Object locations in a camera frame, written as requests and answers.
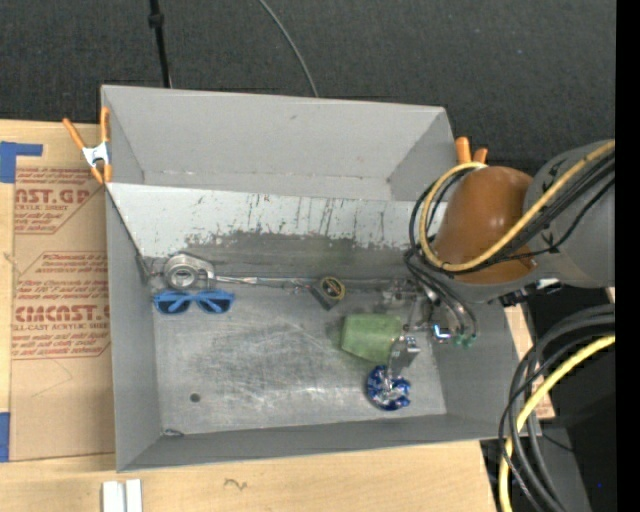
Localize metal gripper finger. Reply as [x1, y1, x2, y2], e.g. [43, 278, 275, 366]
[381, 334, 422, 401]

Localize blue and white ball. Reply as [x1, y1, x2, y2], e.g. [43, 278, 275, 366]
[366, 364, 413, 412]

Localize green sponge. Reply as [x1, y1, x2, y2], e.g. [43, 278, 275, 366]
[339, 313, 404, 364]

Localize black and brass round part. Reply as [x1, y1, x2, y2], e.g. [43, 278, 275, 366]
[309, 275, 347, 312]

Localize grey metal bin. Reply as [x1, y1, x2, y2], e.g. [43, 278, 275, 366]
[99, 83, 527, 474]

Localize blue sunglasses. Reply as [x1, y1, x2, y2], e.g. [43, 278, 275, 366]
[151, 289, 236, 316]

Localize brown cardboard board red print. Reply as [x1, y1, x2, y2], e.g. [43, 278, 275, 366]
[0, 118, 117, 463]

